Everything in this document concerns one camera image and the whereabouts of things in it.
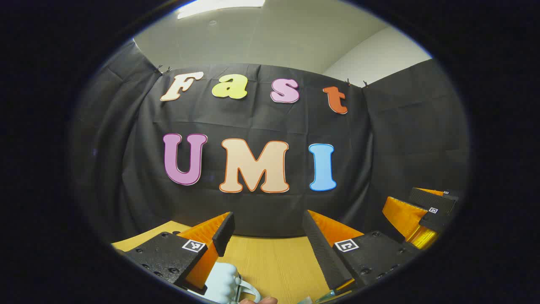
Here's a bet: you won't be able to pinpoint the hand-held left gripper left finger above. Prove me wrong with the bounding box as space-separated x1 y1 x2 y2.
112 212 235 294

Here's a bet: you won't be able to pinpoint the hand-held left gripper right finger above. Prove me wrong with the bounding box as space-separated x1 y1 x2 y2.
302 209 422 293

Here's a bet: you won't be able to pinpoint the light blue suitcase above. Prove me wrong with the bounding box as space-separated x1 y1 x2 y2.
202 262 263 304

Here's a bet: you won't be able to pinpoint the ceiling light panel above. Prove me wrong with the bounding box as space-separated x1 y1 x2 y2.
177 0 266 20

